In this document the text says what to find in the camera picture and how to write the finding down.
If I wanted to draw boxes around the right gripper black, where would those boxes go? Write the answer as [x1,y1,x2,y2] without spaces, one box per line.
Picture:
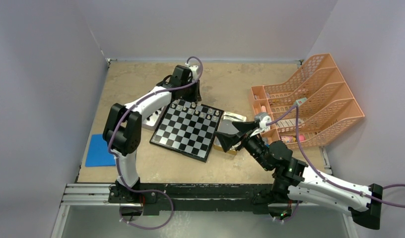
[214,121,271,171]

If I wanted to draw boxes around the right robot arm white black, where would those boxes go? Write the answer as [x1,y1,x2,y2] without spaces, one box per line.
[215,120,383,230]

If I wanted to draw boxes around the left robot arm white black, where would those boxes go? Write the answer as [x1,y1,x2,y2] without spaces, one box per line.
[102,63,203,203]

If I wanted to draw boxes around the gold metal tin tray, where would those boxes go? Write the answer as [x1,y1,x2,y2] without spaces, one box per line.
[213,112,247,156]

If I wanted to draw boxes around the black white chessboard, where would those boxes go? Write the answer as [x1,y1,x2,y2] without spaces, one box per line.
[149,99,224,163]

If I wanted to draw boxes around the silver pink tin tray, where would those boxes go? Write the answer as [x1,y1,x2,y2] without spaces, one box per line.
[142,107,166,131]

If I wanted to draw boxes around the small box in organizer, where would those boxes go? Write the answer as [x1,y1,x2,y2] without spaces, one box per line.
[293,97,307,107]

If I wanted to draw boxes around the orange plastic file organizer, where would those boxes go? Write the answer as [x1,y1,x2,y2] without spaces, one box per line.
[249,54,365,149]

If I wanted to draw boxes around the blue notebook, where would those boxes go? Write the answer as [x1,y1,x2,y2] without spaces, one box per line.
[85,134,115,167]

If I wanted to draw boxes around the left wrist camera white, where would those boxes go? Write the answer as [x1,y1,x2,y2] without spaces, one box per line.
[189,65,202,81]

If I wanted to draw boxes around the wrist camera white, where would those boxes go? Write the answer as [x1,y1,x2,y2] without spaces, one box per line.
[189,65,202,81]
[253,112,272,135]

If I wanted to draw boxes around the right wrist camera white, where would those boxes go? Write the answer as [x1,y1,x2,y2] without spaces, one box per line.
[253,112,272,135]

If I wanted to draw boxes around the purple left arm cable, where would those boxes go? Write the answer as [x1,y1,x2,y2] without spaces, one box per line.
[107,56,204,191]

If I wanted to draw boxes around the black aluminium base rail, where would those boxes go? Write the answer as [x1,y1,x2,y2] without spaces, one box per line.
[59,182,322,218]

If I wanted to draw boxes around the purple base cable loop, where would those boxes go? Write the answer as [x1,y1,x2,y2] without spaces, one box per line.
[119,188,174,230]

